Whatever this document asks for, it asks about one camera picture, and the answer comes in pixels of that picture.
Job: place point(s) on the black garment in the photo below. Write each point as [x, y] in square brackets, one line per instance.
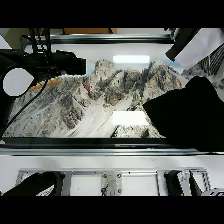
[190, 116]
[181, 43]

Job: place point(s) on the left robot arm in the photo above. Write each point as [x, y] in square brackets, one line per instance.
[40, 65]

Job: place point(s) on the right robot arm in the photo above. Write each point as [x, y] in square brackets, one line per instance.
[173, 184]

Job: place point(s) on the striped garment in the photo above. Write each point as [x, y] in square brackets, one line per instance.
[213, 64]

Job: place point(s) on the white garment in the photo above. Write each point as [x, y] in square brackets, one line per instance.
[204, 43]

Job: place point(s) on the silver frame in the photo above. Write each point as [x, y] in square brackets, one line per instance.
[100, 152]

